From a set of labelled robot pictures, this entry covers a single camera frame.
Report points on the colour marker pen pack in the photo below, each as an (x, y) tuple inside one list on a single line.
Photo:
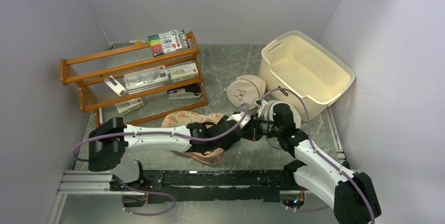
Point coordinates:
[(168, 42)]

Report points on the green white staples box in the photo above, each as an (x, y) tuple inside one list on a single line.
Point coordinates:
[(183, 72)]

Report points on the floral mesh laundry bag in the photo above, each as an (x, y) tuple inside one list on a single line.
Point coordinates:
[(180, 118)]

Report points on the small green staples box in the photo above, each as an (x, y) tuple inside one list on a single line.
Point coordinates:
[(129, 106)]

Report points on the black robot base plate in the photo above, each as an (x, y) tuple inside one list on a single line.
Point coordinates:
[(273, 185)]

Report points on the cream plastic laundry basket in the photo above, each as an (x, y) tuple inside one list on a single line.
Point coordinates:
[(298, 70)]

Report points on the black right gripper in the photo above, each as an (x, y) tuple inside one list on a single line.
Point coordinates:
[(251, 130)]

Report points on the white clip tool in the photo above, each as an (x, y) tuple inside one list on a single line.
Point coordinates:
[(115, 86)]

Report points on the grey printed flat box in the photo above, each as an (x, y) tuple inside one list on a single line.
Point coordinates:
[(145, 78)]

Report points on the white mesh bag grey zipper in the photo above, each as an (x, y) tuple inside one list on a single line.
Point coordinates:
[(274, 103)]

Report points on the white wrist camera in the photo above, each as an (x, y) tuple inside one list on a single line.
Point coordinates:
[(242, 119), (262, 106)]

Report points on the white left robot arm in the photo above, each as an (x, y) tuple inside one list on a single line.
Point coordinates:
[(113, 142)]

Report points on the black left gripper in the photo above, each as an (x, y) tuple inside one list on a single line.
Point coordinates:
[(225, 146)]

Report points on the white mesh bag beige zipper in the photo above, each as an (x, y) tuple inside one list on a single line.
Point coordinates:
[(246, 89)]

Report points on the aluminium frame rail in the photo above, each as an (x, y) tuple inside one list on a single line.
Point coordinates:
[(82, 182)]

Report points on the black white stapler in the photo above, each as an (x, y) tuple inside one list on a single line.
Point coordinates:
[(184, 93)]

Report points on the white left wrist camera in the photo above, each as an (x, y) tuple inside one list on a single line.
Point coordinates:
[(242, 119)]

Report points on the orange wooden shelf rack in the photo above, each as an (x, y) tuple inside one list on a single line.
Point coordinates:
[(88, 73)]

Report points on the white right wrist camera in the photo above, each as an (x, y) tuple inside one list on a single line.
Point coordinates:
[(262, 106)]

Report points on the white red pen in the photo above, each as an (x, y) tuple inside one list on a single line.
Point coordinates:
[(100, 116)]

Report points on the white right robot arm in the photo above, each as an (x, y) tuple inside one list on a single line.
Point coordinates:
[(350, 195)]

